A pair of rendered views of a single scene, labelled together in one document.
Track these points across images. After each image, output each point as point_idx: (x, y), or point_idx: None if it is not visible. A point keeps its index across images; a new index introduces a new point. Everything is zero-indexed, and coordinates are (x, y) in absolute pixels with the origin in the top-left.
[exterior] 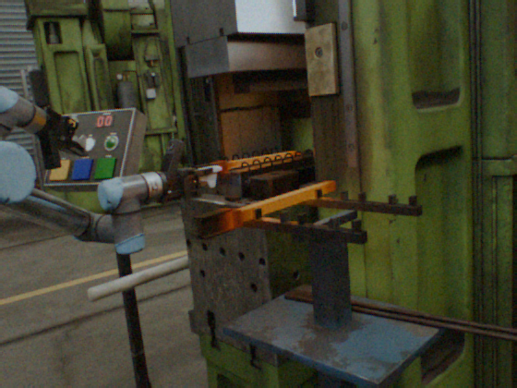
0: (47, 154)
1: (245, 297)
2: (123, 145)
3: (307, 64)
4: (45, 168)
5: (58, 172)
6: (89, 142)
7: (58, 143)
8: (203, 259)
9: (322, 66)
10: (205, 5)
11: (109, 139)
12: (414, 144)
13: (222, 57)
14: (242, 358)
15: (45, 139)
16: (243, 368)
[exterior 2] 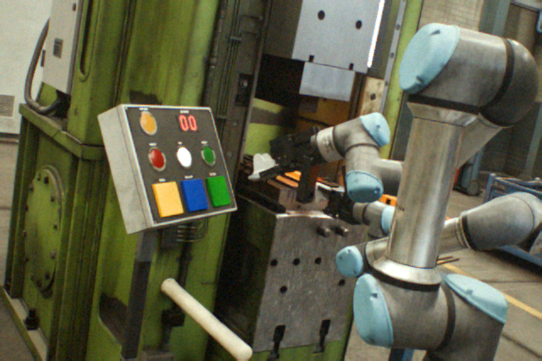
0: (312, 186)
1: (329, 294)
2: (220, 158)
3: (363, 102)
4: (305, 202)
5: (170, 202)
6: (185, 154)
7: (297, 169)
8: (290, 274)
9: (373, 107)
10: (342, 36)
11: (206, 151)
12: None
13: (345, 87)
14: (305, 352)
15: (316, 168)
16: (303, 360)
